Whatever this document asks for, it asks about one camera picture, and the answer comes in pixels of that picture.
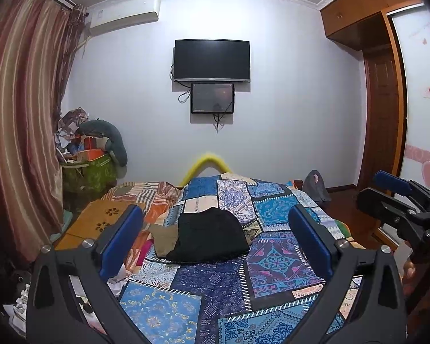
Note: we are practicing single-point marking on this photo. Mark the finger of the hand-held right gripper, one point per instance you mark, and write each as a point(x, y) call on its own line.
point(380, 204)
point(394, 183)

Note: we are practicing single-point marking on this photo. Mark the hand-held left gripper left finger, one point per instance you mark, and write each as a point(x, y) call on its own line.
point(123, 236)

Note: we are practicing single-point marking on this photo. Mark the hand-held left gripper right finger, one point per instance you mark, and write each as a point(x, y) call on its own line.
point(310, 240)

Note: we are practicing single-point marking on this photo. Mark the black pants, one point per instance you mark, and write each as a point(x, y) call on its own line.
point(208, 236)

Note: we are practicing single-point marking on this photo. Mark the olive pants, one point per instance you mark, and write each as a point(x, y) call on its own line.
point(163, 240)

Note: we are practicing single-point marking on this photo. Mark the person's right hand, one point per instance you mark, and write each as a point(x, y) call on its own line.
point(411, 272)

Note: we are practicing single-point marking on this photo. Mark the wooden lap table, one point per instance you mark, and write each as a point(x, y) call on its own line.
point(93, 215)

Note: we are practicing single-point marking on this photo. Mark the blue patchwork printed blanket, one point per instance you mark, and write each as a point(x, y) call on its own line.
point(272, 258)

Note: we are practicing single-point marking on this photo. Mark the orange striped sheet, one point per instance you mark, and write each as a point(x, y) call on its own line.
point(147, 195)

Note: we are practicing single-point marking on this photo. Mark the dark grey bag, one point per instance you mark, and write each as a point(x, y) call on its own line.
point(315, 186)

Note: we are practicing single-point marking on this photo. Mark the green storage basket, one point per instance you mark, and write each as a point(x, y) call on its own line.
point(89, 175)

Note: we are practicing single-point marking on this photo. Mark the grey neck pillow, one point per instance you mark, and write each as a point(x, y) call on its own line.
point(107, 132)

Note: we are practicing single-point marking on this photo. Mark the yellow curved cushion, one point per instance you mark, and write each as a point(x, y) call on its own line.
point(208, 159)

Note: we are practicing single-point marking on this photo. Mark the pile of crumpled papers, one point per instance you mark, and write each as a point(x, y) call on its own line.
point(71, 125)

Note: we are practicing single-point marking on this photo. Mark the striped brown curtain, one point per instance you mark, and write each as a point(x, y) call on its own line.
point(21, 114)

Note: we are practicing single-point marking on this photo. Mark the brown wooden wardrobe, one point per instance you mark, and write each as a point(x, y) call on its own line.
point(362, 7)

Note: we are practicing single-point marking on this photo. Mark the white air conditioner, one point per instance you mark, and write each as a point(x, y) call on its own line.
point(125, 14)

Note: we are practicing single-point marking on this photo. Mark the small black wall monitor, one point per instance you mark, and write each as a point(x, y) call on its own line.
point(213, 98)

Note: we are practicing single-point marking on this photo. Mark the black wall television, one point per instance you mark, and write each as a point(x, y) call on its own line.
point(211, 59)

